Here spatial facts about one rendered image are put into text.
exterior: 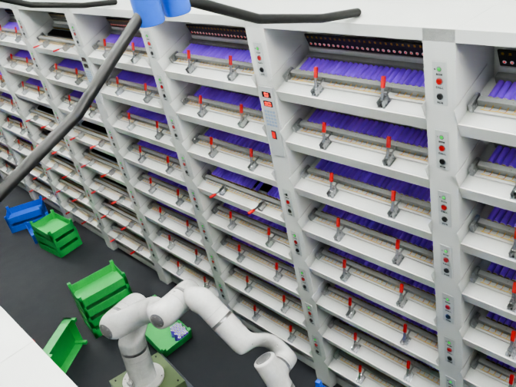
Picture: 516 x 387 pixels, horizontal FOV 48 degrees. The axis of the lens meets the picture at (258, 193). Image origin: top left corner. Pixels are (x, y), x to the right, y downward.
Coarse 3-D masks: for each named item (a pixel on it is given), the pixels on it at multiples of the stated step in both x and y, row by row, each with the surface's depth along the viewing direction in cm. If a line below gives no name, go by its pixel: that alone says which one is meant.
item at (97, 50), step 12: (120, 24) 293; (96, 36) 300; (108, 36) 300; (84, 48) 298; (96, 48) 300; (108, 48) 294; (132, 48) 267; (144, 48) 269; (96, 60) 296; (120, 60) 279; (132, 60) 267; (144, 60) 267; (144, 72) 267
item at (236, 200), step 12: (204, 168) 281; (192, 180) 278; (204, 180) 282; (204, 192) 280; (216, 192) 272; (228, 192) 268; (264, 192) 257; (240, 204) 259; (252, 204) 256; (264, 216) 250; (276, 216) 244
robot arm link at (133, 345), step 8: (128, 296) 247; (136, 296) 246; (120, 304) 243; (128, 304) 243; (144, 328) 248; (128, 336) 248; (136, 336) 247; (144, 336) 250; (120, 344) 247; (128, 344) 246; (136, 344) 246; (144, 344) 250; (128, 352) 246; (136, 352) 247
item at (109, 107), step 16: (80, 16) 292; (96, 16) 298; (80, 32) 294; (96, 32) 300; (80, 48) 302; (96, 64) 305; (112, 112) 318; (112, 128) 321; (112, 144) 332; (128, 176) 337; (128, 192) 349; (144, 224) 355; (160, 256) 367; (160, 272) 375
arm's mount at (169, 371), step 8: (160, 360) 270; (168, 368) 265; (120, 376) 265; (168, 376) 260; (176, 376) 260; (112, 384) 261; (120, 384) 261; (160, 384) 257; (168, 384) 256; (176, 384) 256; (184, 384) 257
